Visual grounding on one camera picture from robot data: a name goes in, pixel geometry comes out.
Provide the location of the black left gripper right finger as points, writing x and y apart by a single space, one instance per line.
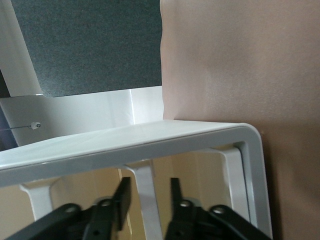
177 200

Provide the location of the brown table cover mat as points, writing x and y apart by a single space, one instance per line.
250 62

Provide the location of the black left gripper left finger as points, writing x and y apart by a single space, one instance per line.
123 200

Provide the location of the white plastic drawer cabinet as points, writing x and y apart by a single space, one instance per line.
125 142

